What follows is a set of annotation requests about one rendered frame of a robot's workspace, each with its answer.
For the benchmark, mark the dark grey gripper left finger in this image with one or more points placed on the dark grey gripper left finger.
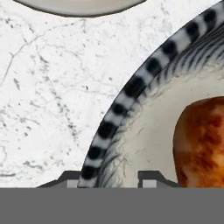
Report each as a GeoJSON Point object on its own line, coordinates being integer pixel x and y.
{"type": "Point", "coordinates": [69, 176]}

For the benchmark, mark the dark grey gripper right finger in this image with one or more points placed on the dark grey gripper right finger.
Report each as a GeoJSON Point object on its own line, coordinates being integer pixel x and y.
{"type": "Point", "coordinates": [151, 176]}

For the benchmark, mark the brown chicken drumstick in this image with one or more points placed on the brown chicken drumstick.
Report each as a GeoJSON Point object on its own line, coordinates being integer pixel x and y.
{"type": "Point", "coordinates": [201, 143]}

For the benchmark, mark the white bowl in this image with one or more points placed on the white bowl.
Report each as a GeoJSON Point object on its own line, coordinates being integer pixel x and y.
{"type": "Point", "coordinates": [81, 6]}

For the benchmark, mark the black and white striped plate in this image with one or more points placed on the black and white striped plate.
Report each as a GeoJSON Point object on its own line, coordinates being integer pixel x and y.
{"type": "Point", "coordinates": [145, 128]}

